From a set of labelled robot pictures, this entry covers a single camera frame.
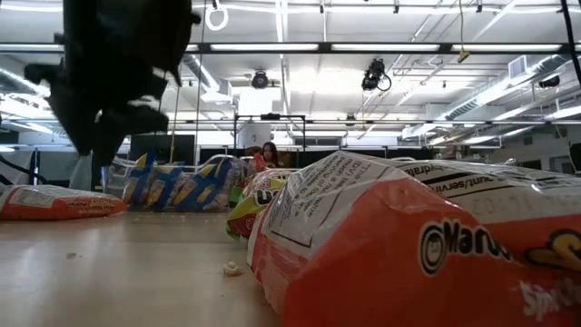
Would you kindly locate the orange Maruchan ramen pack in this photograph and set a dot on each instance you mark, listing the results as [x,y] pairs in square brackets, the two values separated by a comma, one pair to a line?
[54,206]
[259,164]
[363,254]

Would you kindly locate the person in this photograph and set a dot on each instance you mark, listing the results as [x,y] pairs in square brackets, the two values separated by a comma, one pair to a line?
[271,154]

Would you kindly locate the black ceiling camera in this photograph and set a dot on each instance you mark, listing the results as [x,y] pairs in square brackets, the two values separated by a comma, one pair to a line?
[373,75]

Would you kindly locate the round black ceiling device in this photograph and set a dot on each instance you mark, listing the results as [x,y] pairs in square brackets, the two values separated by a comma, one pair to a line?
[260,80]

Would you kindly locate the yellow hanging tag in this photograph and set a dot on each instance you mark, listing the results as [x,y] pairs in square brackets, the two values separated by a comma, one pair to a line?
[463,56]

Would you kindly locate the black monitor screen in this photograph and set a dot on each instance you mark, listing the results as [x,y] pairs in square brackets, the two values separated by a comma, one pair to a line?
[181,150]

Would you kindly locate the grey cover sheet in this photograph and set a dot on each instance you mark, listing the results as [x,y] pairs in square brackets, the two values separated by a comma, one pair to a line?
[54,175]

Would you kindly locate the small black ceiling device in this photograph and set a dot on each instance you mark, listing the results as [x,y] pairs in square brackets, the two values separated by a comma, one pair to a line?
[549,82]

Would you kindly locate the lime chili shrimp ramen pack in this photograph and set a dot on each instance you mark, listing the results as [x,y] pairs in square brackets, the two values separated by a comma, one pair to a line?
[247,204]

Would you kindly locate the black overhead light bar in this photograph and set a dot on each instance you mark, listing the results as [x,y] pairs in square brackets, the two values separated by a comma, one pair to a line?
[204,47]

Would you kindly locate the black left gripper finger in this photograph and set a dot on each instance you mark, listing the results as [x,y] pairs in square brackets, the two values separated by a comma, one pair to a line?
[118,131]
[68,104]

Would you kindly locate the white noodle crumb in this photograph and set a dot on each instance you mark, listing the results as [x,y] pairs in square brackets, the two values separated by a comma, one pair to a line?
[232,269]

